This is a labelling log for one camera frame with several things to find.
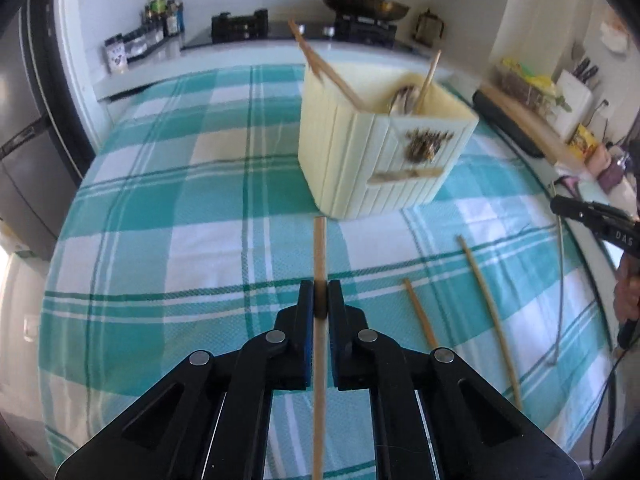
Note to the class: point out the cream ribbed utensil holder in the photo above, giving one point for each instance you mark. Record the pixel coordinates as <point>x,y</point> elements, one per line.
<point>345,160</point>

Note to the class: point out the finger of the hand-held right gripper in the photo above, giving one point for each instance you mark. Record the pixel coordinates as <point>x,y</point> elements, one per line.
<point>590,212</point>

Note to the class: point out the white knife block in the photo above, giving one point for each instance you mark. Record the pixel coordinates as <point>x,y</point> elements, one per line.
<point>572,100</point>

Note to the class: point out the wooden cutting board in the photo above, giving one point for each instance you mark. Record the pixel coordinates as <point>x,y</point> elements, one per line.
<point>540,135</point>

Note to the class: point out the metal spoon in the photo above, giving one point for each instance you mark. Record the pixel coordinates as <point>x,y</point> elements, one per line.
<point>400,102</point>

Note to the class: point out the grey refrigerator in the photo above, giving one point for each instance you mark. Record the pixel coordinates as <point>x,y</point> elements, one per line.
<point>25,135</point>

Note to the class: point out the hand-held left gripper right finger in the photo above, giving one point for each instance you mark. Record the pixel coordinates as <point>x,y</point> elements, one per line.
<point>340,345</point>

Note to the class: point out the person's right hand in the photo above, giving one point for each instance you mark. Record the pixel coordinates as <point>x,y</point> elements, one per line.
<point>629,290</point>

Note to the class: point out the yellow green snack bags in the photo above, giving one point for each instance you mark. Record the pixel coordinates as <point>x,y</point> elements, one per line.
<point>525,82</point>

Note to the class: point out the dark wok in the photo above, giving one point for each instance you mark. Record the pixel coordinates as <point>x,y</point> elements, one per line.
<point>370,6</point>

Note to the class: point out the white label spice jar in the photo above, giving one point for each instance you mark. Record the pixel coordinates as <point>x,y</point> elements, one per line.
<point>116,55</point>

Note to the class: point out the dark sauce bottle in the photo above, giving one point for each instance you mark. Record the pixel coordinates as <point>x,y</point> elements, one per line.
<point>173,17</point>

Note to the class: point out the black spice jar rack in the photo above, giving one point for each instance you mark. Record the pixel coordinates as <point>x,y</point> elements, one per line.
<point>142,42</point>

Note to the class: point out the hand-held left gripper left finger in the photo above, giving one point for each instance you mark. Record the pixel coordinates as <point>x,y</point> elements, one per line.
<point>306,340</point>

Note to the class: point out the yellow cap oil bottle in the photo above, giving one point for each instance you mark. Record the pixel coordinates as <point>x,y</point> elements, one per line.
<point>156,7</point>

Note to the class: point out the yellow snack packet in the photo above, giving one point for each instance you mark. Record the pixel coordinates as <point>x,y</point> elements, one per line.
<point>583,142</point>

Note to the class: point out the black gas stove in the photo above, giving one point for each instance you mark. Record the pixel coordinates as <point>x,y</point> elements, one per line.
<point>300,30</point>

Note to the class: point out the paper wall decoration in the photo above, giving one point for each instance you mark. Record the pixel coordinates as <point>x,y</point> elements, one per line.
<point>615,35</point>

